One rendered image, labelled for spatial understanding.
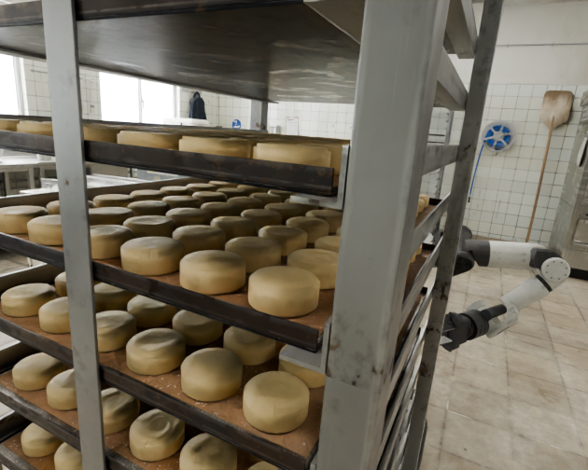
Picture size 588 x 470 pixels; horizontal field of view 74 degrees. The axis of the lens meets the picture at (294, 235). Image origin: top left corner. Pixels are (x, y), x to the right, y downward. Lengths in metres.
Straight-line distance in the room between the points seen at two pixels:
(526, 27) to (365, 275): 5.94
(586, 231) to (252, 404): 4.86
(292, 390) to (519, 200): 5.74
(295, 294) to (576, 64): 5.87
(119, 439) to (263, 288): 0.25
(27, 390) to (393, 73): 0.49
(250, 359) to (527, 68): 5.79
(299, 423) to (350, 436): 0.08
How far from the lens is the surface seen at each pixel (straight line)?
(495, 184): 5.95
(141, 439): 0.42
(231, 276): 0.29
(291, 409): 0.30
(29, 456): 0.60
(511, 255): 1.43
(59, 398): 0.50
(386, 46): 0.18
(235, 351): 0.37
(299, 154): 0.23
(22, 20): 0.37
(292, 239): 0.38
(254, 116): 0.93
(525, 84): 5.97
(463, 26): 0.61
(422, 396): 0.95
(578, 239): 5.07
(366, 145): 0.18
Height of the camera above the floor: 1.34
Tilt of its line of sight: 15 degrees down
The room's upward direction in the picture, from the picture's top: 4 degrees clockwise
